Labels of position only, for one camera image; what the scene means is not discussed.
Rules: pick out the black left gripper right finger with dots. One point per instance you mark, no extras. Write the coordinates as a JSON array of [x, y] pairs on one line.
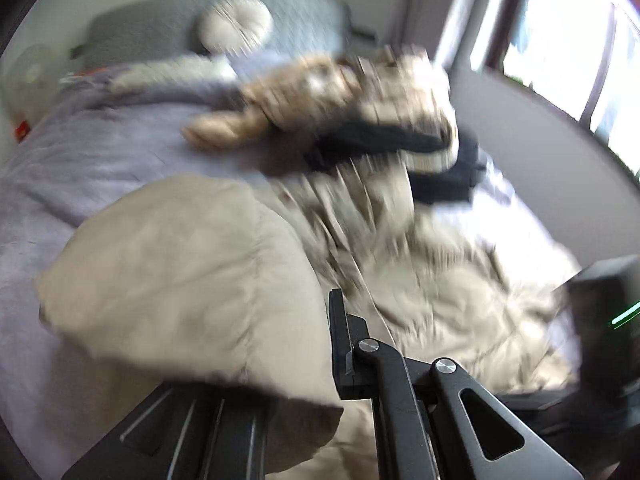
[[434, 420]]

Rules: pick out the lavender embossed bed blanket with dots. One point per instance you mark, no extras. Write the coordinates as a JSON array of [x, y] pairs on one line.
[[91, 151]]

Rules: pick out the window with dark frame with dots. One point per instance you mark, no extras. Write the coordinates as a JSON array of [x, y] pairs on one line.
[[580, 57]]

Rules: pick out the white round fan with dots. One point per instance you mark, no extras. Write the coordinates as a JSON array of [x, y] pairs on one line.
[[32, 83]]

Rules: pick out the tan plaid garment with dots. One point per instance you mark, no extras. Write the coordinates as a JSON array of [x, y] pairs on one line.
[[401, 87]]

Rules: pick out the black garment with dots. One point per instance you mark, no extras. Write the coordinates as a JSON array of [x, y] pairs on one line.
[[439, 172]]

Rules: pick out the grey quilted headboard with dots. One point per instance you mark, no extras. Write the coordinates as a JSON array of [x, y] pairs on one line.
[[150, 30]]

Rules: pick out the beige puffer jacket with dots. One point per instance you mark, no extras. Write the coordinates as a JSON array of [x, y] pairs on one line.
[[215, 279]]

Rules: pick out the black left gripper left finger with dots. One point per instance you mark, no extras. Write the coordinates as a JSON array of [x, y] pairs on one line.
[[184, 431]]

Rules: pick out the round cream cushion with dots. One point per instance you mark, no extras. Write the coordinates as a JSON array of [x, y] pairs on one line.
[[235, 27]]

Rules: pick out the light grey-green garment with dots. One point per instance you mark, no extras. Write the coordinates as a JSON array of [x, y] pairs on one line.
[[186, 69]]

